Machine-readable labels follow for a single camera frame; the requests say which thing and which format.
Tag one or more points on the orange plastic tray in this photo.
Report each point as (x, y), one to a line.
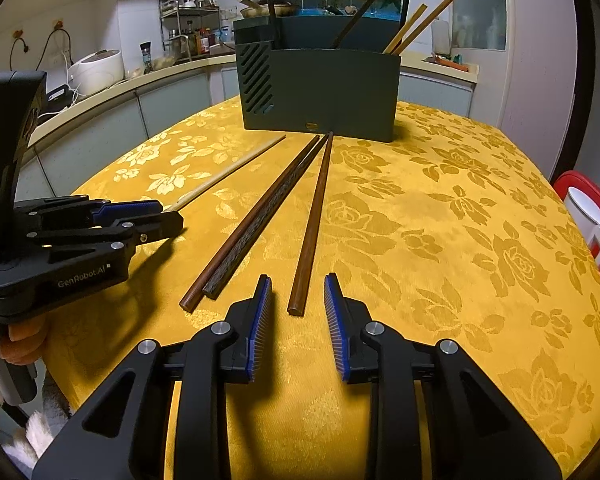
(457, 66)

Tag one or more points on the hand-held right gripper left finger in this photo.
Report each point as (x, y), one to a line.
(262, 330)

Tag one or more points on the patterned dark chopstick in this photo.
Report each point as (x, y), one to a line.
(260, 215)

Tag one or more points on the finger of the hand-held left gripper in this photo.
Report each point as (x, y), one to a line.
(155, 227)
(125, 210)

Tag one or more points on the yellow floral tablecloth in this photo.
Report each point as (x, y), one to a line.
(430, 260)

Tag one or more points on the row of sauce bottles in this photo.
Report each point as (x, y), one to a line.
(200, 40)

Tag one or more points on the dark green utensil holder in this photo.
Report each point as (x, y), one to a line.
(320, 85)

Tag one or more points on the golden frying pan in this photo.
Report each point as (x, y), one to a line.
(285, 10)

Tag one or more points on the metal spice rack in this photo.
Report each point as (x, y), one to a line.
(161, 20)

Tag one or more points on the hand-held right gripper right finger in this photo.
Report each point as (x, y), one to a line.
(336, 330)

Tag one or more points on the red plastic stool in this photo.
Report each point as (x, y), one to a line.
(575, 179)

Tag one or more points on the brown wooden chopstick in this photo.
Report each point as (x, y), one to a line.
(370, 5)

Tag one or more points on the blue picture backsplash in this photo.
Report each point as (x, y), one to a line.
(315, 10)

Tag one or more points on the white plastic bottle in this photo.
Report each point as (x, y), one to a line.
(441, 37)

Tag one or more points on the black small appliance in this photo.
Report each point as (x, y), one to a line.
(57, 97)

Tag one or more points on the person's left hand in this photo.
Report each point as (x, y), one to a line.
(22, 345)

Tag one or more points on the black pepper grinder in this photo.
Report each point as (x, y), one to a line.
(146, 57)

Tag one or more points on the white rice cooker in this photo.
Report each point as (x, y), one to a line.
(97, 72)

